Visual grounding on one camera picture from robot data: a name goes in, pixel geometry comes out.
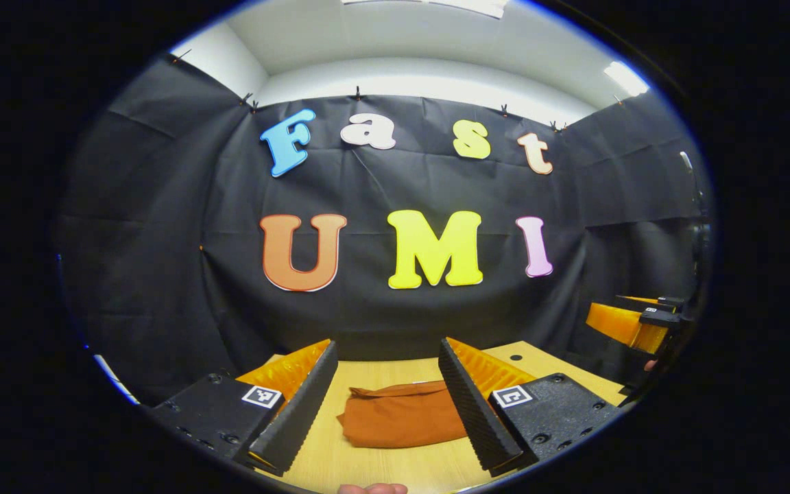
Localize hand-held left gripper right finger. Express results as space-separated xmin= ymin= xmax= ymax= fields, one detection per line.
xmin=438 ymin=336 xmax=622 ymax=478

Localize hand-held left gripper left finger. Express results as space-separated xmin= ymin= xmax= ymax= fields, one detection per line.
xmin=145 ymin=338 xmax=339 ymax=476

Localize orange button-up shirt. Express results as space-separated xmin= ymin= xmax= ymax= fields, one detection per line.
xmin=337 ymin=381 xmax=468 ymax=449

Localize black backdrop cloth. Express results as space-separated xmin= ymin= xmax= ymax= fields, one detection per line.
xmin=56 ymin=54 xmax=711 ymax=405

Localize ceiling light panel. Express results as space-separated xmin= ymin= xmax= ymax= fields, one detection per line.
xmin=604 ymin=60 xmax=649 ymax=97
xmin=340 ymin=0 xmax=509 ymax=19

